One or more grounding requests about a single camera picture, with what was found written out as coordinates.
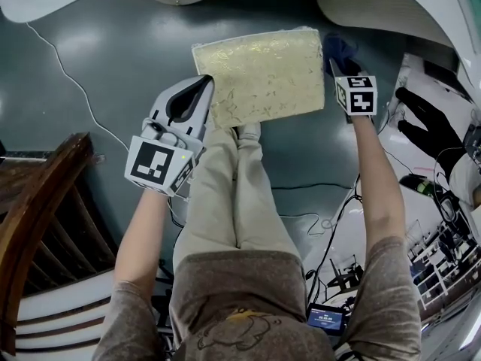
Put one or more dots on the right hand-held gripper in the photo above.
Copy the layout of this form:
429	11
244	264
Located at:
360	100

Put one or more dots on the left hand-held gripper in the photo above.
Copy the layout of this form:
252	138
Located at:
150	160

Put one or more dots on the dark blue cloth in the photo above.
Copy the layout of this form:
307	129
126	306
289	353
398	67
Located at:
338	49

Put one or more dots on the cream upholstered footstool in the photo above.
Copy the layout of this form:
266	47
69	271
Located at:
263	77

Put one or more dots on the person's left forearm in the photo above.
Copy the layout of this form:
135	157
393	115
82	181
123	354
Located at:
139	239

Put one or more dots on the person's right forearm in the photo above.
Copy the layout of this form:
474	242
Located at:
379	186

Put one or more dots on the white curved desk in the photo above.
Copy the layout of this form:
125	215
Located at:
376	6

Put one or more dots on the person's right white shoe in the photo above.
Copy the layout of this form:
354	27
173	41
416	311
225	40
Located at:
250	131

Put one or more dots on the person's beige trousers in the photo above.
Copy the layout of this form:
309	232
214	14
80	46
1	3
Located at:
225	201

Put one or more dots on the dark wooden chair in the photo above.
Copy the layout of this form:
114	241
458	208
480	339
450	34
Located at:
41	201

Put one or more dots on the person's grey-brown printed shirt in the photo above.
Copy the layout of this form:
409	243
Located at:
240	307

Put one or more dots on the white shelf rack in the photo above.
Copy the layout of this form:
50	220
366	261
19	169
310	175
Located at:
443	265

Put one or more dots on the black device with blue screen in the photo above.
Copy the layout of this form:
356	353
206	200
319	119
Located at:
326	317

